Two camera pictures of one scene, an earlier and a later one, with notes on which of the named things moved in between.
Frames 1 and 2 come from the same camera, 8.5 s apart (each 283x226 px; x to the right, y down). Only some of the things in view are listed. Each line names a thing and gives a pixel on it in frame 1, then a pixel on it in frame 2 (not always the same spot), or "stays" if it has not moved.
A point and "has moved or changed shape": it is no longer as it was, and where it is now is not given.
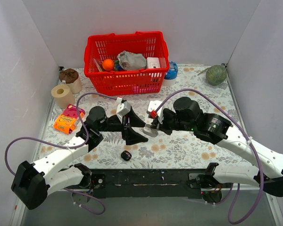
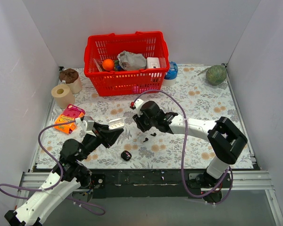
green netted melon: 215,75 stays
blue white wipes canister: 170,77 stays
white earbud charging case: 150,132 has moved or changed shape
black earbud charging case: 126,155 stays
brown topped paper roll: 70,77 stays
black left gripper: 126,125 → 106,135
